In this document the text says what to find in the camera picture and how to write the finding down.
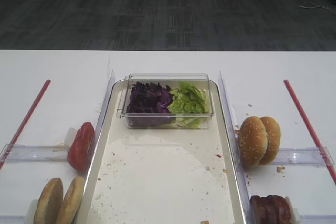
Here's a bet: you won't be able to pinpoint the clear divider wall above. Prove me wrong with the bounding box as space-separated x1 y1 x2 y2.
72 70 115 223
218 72 255 223

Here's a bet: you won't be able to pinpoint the sesame top bun front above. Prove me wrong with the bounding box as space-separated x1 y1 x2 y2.
238 116 268 168

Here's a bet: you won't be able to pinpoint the right clear divider wall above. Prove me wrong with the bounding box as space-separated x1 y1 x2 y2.
218 72 255 223

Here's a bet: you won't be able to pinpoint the red tomato slice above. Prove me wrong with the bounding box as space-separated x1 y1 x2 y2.
67 122 95 172

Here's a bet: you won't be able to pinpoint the white cable on floor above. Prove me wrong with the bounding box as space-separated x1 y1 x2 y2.
292 0 336 13

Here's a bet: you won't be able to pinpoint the white metal tray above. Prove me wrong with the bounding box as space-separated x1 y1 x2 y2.
76 81 244 223

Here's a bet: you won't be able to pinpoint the purple cabbage leaves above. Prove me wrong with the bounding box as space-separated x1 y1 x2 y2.
127 82 174 128

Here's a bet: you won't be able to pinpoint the sesame top bun rear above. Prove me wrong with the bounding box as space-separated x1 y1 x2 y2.
259 116 281 165

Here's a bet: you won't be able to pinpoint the brown meat patties stack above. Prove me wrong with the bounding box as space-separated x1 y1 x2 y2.
250 195 293 224

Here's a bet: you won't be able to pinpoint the green lettuce leaves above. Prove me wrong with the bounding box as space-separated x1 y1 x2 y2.
168 82 208 129

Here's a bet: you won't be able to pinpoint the red rail strip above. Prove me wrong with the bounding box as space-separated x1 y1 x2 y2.
0 80 51 169
283 80 335 183

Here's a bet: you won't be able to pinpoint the right red rail strip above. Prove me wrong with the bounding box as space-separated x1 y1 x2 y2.
283 80 335 183

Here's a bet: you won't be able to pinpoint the sesame bun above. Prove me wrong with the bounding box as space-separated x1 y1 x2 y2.
259 116 281 165
238 116 268 168

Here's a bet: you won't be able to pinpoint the right front clear pusher track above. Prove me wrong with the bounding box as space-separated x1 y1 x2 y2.
285 196 336 224

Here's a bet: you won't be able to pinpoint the left clear divider wall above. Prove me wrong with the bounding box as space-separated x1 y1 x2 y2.
72 70 115 223

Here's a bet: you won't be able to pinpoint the right rear clear pusher track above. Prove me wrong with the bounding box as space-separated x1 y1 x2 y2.
271 147 334 166

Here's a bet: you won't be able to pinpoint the clear pusher track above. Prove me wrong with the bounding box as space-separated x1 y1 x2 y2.
1 128 77 163
0 199 38 224
285 196 336 224
271 147 334 166

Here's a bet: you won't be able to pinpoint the clear plastic salad container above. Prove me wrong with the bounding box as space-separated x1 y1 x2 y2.
117 73 214 129

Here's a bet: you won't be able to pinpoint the bun slice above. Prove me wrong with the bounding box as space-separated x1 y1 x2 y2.
34 177 64 224
56 176 85 224

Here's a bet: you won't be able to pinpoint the left rear clear pusher track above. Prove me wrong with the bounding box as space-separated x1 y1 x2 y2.
1 128 77 163

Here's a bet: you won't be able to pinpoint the left red rail strip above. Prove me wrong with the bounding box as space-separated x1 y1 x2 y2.
0 80 51 169

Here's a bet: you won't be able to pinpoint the left front clear pusher track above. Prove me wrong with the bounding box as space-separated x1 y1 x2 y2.
0 199 38 224

